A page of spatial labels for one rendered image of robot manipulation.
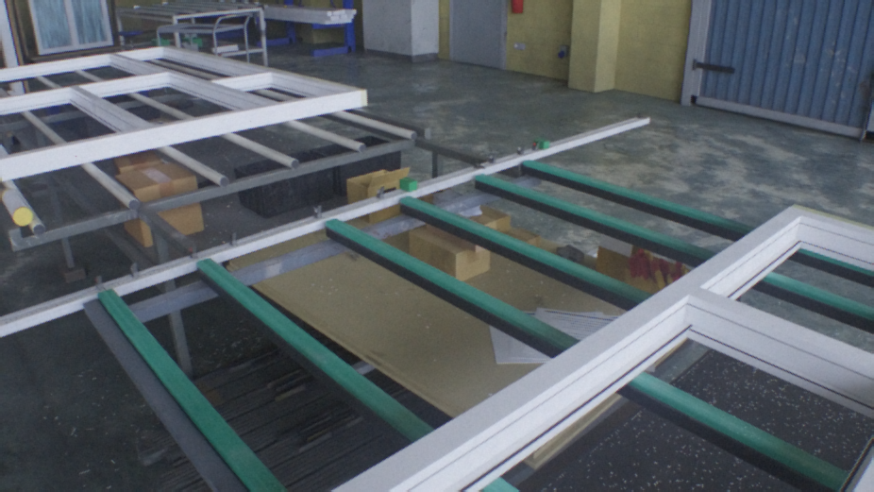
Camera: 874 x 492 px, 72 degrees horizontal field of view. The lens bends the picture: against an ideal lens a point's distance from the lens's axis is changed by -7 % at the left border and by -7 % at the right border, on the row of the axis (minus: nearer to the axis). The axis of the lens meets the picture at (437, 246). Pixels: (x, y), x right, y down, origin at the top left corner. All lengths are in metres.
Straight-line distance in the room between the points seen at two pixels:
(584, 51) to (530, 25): 1.24
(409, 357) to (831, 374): 0.86
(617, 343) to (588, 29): 6.89
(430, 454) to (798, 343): 0.63
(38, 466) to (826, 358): 2.25
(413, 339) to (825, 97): 5.92
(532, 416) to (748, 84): 6.53
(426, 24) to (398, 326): 8.45
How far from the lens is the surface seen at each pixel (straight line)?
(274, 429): 1.81
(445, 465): 0.81
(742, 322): 1.17
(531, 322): 1.19
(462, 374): 1.43
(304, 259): 1.56
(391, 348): 1.52
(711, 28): 7.40
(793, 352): 1.16
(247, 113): 2.59
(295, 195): 2.37
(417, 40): 9.77
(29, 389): 2.87
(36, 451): 2.54
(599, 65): 7.79
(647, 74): 7.87
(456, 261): 1.76
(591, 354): 0.99
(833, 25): 6.95
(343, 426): 1.76
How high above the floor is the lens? 1.48
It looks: 25 degrees down
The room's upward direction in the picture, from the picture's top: straight up
